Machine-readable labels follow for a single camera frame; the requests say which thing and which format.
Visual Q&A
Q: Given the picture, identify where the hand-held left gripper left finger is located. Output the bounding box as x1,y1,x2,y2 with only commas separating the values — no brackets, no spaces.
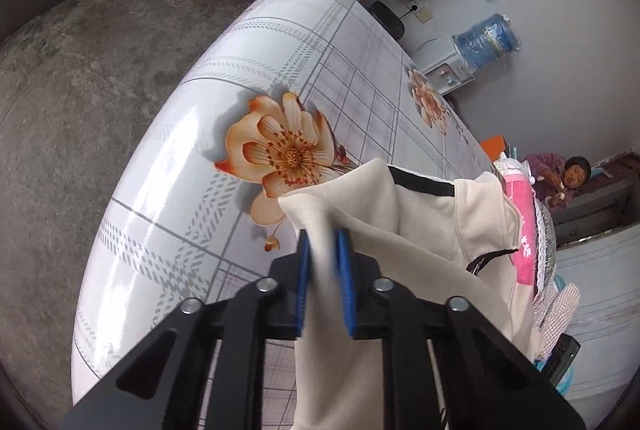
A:
59,230,311,430

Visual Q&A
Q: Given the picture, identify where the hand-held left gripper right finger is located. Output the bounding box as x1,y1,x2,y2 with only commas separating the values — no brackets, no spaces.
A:
335,229,587,430

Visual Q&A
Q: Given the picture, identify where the cream zip jacket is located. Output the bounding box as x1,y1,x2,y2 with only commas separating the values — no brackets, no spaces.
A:
276,158,546,430

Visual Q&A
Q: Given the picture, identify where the pink floral blanket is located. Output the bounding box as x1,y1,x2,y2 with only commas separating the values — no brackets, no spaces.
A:
500,160,538,285

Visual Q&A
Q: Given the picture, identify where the orange plastic object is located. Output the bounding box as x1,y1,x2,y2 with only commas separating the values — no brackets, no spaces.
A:
480,136,506,165

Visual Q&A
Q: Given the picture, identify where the lace-trimmed grey pillow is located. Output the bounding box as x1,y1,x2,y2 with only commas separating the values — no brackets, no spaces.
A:
532,195,558,305

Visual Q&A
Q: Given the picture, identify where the checkered white cloth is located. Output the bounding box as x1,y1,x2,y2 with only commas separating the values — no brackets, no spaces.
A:
532,282,581,356

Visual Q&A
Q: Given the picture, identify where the black device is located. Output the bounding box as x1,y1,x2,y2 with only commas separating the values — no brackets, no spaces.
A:
547,334,581,391

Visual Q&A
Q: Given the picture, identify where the turquoise cloth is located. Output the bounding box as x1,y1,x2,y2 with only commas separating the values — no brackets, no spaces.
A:
535,355,576,397

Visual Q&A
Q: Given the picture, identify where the white water dispenser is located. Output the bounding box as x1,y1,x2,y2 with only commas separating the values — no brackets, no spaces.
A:
417,34,476,98

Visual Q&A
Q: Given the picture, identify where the black round stool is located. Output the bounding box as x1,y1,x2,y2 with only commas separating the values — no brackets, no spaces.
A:
371,1,406,40

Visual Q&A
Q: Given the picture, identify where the dark wooden furniture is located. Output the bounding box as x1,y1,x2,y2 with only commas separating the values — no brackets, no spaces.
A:
545,150,640,245

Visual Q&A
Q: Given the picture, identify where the blue water bottle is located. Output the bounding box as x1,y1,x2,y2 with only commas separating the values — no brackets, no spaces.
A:
457,14,521,73

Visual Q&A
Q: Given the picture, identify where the white wall socket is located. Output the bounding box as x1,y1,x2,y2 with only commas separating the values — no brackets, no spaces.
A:
406,0,433,23

